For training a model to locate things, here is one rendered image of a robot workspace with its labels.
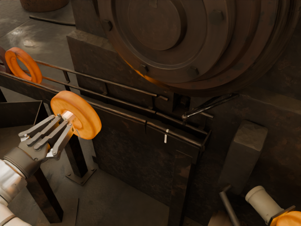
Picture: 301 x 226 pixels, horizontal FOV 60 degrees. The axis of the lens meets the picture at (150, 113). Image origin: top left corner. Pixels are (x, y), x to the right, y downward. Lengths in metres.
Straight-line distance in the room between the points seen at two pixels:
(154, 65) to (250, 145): 0.34
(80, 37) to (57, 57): 1.63
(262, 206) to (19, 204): 1.26
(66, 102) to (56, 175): 1.01
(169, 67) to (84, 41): 0.49
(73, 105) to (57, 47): 2.11
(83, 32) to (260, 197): 0.80
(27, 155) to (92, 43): 0.48
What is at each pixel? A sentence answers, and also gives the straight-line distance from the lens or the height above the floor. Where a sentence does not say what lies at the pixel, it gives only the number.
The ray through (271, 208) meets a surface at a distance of 0.78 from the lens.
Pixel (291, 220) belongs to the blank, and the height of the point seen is 0.75.
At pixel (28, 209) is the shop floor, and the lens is 1.62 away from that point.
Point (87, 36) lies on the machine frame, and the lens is 1.01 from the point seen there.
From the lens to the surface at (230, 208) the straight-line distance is 0.86.
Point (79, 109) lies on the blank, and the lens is 0.68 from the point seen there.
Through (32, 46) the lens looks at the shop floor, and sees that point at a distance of 2.88.
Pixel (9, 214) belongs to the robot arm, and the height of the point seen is 0.83.
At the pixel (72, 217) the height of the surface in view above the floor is 0.01.
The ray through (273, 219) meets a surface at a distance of 0.74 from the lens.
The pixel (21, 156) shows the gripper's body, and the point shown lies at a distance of 0.65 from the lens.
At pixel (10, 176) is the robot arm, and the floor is 0.86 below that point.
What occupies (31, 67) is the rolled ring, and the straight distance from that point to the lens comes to 1.20.
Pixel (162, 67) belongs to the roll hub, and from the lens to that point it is 0.57.
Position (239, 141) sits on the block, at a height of 0.80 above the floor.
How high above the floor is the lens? 1.34
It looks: 45 degrees down
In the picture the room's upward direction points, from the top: straight up
